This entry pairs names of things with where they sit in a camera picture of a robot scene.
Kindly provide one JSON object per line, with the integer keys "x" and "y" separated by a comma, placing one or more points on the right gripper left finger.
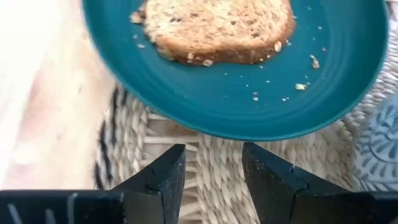
{"x": 164, "y": 193}

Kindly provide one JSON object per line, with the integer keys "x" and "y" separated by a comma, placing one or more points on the round woven placemat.
{"x": 217, "y": 174}

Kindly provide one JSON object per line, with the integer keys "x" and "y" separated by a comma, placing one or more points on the brown toast slice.
{"x": 217, "y": 31}

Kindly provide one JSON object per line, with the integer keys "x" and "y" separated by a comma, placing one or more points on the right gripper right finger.
{"x": 270, "y": 193}

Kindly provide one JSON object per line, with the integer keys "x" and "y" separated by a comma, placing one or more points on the teal round plate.
{"x": 248, "y": 102}

